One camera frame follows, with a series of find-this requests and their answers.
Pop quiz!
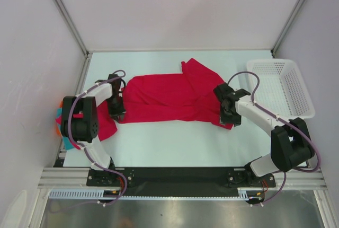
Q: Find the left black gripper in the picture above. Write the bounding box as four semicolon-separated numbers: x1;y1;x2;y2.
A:
106;95;126;121

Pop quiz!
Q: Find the red t shirt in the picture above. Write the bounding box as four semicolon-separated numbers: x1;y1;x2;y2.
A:
119;57;235;131
55;100;118;151

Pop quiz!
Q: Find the white perforated plastic basket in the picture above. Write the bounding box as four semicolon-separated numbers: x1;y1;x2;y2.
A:
246;59;315;119

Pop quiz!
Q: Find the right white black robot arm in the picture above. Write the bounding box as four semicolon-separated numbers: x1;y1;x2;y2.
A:
213;83;315;186

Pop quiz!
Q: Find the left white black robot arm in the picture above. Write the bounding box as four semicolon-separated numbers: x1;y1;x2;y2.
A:
60;70;126;186

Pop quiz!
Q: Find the folded red t shirt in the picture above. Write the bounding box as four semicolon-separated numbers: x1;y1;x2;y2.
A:
55;100;118;151

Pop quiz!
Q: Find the teal t shirt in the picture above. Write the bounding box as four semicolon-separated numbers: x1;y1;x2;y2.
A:
56;108;76;151

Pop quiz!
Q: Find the orange t shirt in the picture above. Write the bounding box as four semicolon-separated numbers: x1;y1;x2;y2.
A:
55;101;63;137

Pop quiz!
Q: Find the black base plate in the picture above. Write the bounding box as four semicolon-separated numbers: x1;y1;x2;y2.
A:
86;167;276;198

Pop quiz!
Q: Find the right slotted cable duct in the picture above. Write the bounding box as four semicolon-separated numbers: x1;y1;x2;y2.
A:
238;188;265;200

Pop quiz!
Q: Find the slotted cable duct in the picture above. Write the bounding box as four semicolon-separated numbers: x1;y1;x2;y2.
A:
49;189;120;200
238;188;265;200

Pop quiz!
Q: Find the left slotted cable duct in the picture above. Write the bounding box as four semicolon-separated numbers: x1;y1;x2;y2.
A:
49;189;120;200

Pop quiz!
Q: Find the aluminium frame rail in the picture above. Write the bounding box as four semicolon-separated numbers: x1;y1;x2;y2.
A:
38;168;89;189

